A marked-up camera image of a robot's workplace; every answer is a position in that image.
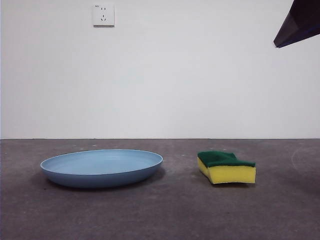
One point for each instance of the yellow sponge with green scourer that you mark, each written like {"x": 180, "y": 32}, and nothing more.
{"x": 232, "y": 175}

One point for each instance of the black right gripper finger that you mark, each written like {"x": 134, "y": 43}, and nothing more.
{"x": 300, "y": 22}

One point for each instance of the white wall socket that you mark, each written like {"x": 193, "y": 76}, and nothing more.
{"x": 104, "y": 15}

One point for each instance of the light blue round plate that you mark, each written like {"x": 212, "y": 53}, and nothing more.
{"x": 100, "y": 172}

